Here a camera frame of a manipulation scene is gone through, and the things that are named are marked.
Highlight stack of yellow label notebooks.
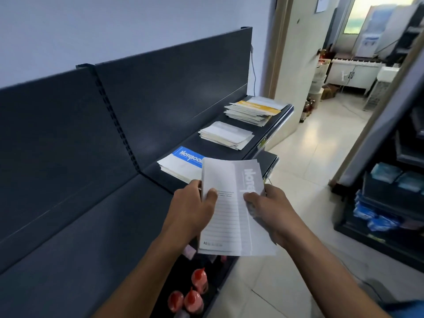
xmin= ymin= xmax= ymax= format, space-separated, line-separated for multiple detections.
xmin=224 ymin=96 xmax=288 ymax=127

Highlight teal packet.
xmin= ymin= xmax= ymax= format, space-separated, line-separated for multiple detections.
xmin=396 ymin=171 xmax=424 ymax=193
xmin=371 ymin=162 xmax=403 ymax=184

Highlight person's right hand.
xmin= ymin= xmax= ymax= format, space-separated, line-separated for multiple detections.
xmin=243 ymin=185 xmax=301 ymax=248

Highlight red glue bottle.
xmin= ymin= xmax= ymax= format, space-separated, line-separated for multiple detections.
xmin=167 ymin=291 xmax=185 ymax=313
xmin=184 ymin=288 xmax=204 ymax=315
xmin=191 ymin=267 xmax=209 ymax=295

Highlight person's right forearm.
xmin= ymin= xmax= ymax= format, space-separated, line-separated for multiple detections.
xmin=282 ymin=225 xmax=392 ymax=318

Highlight grey wall cable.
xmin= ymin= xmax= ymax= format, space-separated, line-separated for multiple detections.
xmin=249 ymin=44 xmax=257 ymax=96

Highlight black shelving unit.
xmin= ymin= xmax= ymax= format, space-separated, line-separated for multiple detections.
xmin=333 ymin=106 xmax=424 ymax=274

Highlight stack of blue label notebooks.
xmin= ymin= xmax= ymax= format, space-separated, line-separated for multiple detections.
xmin=157 ymin=146 xmax=208 ymax=184

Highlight pile of blue packets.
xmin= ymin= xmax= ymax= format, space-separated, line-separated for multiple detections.
xmin=353 ymin=190 xmax=402 ymax=232

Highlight white cabinet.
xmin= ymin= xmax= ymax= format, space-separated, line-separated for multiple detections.
xmin=326 ymin=58 xmax=385 ymax=94

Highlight stack of white notebooks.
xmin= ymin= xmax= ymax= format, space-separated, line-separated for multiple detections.
xmin=198 ymin=121 xmax=255 ymax=151

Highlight person's left forearm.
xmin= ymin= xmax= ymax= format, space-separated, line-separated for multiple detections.
xmin=93 ymin=228 xmax=200 ymax=318

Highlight cardboard box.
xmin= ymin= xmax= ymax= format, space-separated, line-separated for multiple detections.
xmin=321 ymin=84 xmax=340 ymax=100

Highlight person's blue clothing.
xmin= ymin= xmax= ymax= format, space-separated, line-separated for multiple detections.
xmin=381 ymin=299 xmax=424 ymax=318

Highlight stack of white boxes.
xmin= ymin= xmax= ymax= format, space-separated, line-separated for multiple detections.
xmin=309 ymin=59 xmax=331 ymax=95

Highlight person's left hand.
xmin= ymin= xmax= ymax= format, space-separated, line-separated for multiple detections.
xmin=161 ymin=180 xmax=218 ymax=242

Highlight dark grey shelving unit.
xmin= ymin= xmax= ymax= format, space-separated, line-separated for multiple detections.
xmin=0 ymin=27 xmax=294 ymax=318

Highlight grey notebook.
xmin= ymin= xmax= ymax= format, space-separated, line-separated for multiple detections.
xmin=198 ymin=158 xmax=278 ymax=257

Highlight brown bottles on floor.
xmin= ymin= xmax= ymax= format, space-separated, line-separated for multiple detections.
xmin=299 ymin=97 xmax=315 ymax=123

